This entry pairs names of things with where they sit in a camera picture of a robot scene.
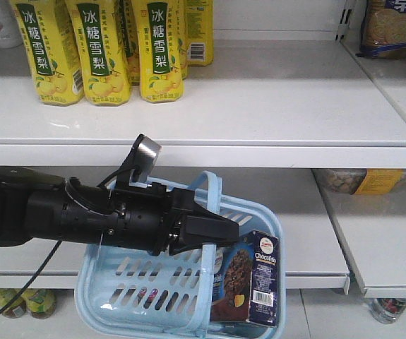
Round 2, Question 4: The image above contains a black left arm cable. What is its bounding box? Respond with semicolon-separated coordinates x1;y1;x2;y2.
0;239;62;329

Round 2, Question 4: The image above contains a dark blue Chocofello cookie box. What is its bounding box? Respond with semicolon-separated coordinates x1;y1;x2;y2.
210;230;280;326

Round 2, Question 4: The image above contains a yellow pear drink bottle rear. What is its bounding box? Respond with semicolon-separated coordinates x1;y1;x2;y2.
184;0;214;66

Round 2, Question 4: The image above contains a yellow cookie package lower shelf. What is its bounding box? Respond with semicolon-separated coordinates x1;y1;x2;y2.
313;169;406;195

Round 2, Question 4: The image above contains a light blue plastic basket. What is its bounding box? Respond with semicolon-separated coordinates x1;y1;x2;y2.
75;171;286;338

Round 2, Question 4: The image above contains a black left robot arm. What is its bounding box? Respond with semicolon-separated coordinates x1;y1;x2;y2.
0;166;239;256

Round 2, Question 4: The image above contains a breakfast biscuit bag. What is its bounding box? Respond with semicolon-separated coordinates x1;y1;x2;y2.
359;0;406;58

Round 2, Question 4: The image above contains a yellow pear drink bottle left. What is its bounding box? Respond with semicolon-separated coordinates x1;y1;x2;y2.
9;1;84;106

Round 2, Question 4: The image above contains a yellow pear drink bottle right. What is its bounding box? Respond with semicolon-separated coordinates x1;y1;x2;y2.
132;1;184;103

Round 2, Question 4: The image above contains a yellow pear drink bottle middle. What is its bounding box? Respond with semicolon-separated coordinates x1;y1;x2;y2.
65;1;131;107

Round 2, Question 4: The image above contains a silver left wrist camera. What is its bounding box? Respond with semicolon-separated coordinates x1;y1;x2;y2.
128;134;162;183

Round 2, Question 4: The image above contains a yellow pear drink bottle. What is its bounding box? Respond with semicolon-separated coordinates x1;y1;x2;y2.
184;0;214;66
132;1;184;103
65;1;131;107
9;1;84;106

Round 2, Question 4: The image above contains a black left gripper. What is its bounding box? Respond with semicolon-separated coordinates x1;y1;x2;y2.
109;182;239;256

